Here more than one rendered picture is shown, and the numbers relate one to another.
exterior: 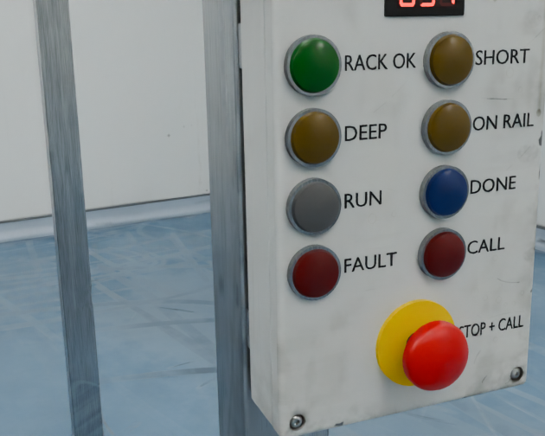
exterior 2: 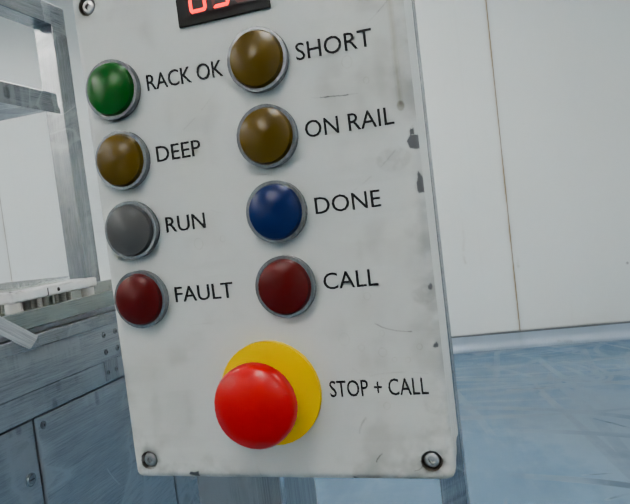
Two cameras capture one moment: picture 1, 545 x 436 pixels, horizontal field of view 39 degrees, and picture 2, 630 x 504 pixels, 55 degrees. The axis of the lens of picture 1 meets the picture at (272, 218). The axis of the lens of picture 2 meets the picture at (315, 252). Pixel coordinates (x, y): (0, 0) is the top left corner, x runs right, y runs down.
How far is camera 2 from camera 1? 0.37 m
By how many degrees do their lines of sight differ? 40
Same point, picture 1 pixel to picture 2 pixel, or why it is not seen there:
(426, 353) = (224, 397)
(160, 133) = (618, 261)
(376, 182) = (198, 204)
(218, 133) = not seen: hidden behind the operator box
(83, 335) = not seen: hidden behind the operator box
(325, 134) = (122, 154)
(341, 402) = (193, 448)
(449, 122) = (257, 128)
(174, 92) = not seen: outside the picture
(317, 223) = (127, 246)
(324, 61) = (112, 82)
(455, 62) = (253, 59)
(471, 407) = not seen: outside the picture
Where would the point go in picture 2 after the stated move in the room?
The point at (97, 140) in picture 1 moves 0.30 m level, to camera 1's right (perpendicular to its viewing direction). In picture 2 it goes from (557, 268) to (608, 266)
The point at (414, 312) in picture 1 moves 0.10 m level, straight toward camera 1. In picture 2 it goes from (259, 355) to (48, 415)
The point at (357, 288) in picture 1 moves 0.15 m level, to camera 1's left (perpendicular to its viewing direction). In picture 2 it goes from (193, 320) to (45, 318)
